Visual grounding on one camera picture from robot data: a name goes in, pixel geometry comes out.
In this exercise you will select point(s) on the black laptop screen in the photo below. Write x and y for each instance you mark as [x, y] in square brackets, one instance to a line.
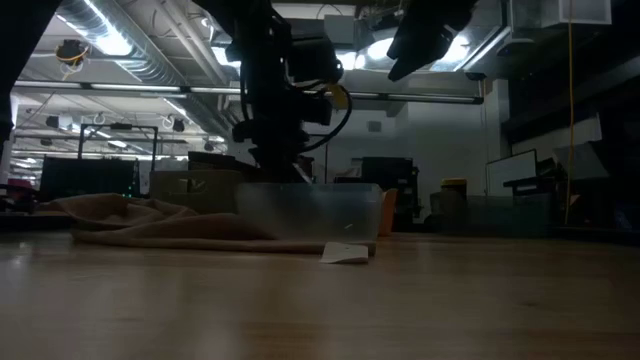
[215, 161]

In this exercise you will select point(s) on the translucent plastic bin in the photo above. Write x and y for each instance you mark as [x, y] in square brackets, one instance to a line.
[325, 215]

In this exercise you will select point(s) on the metal rig frame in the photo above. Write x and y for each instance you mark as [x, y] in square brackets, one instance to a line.
[150, 88]

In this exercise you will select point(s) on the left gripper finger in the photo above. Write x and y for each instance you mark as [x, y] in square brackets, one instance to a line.
[267, 165]
[295, 167]

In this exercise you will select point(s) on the beige cloth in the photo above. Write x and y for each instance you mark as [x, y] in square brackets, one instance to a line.
[175, 232]

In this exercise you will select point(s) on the grey ceiling box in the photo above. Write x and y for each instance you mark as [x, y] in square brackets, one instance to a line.
[340, 30]

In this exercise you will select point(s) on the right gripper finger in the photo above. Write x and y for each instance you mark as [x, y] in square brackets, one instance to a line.
[415, 50]

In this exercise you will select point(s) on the ribbed silver duct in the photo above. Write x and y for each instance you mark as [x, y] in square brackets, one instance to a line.
[115, 45]

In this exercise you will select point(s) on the dark grey tray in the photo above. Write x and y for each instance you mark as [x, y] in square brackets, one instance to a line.
[500, 215]

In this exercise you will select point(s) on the white paper packet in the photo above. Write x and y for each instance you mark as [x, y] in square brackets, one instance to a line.
[345, 253]

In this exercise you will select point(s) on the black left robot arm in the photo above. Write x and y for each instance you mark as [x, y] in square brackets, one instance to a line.
[20, 50]

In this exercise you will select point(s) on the ceiling light panel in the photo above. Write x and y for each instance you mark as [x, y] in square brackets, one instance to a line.
[346, 60]
[225, 57]

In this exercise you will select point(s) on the white board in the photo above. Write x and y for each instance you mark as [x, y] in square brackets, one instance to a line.
[512, 172]

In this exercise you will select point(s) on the black background rig frame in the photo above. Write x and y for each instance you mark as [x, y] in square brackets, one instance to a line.
[154, 160]

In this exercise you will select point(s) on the yellow plastic bin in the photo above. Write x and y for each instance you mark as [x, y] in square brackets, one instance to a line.
[388, 212]

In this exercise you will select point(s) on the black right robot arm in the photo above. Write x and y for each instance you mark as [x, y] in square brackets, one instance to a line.
[625, 165]

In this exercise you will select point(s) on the black monitor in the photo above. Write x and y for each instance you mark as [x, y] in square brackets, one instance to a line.
[387, 172]

